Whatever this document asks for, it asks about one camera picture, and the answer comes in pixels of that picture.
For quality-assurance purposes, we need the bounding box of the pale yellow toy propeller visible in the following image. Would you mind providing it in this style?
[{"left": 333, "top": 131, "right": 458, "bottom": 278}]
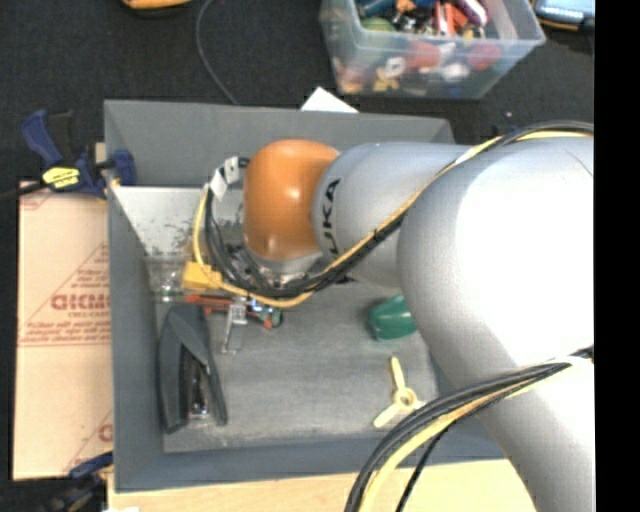
[{"left": 372, "top": 355, "right": 427, "bottom": 429}]

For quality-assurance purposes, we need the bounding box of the black cylinder on white bracket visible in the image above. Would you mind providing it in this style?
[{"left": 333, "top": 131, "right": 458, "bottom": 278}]
[{"left": 207, "top": 155, "right": 251, "bottom": 202}]

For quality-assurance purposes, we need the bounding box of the brown cardboard board red print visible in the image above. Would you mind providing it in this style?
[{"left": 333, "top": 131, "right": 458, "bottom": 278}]
[{"left": 12, "top": 182, "right": 116, "bottom": 481}]

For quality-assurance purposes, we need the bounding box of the clear plastic cup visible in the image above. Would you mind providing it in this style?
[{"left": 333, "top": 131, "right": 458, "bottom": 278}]
[{"left": 143, "top": 251, "right": 194, "bottom": 304}]

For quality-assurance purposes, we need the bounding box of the green plastic cup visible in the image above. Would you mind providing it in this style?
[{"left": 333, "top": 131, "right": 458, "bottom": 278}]
[{"left": 366, "top": 293, "right": 418, "bottom": 343}]

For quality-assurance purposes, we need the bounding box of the black stapler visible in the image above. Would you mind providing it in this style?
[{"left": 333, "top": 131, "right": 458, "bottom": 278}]
[{"left": 156, "top": 304, "right": 230, "bottom": 435}]

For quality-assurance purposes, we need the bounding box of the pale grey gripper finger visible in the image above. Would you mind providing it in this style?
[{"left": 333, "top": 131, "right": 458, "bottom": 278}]
[{"left": 221, "top": 302, "right": 250, "bottom": 355}]

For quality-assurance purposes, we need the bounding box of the grey metal bin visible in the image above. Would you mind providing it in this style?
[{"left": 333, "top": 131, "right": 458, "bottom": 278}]
[{"left": 103, "top": 99, "right": 507, "bottom": 492}]

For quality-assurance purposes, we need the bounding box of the orange and black tool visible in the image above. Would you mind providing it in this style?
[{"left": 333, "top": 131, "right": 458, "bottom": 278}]
[{"left": 183, "top": 293, "right": 237, "bottom": 316}]

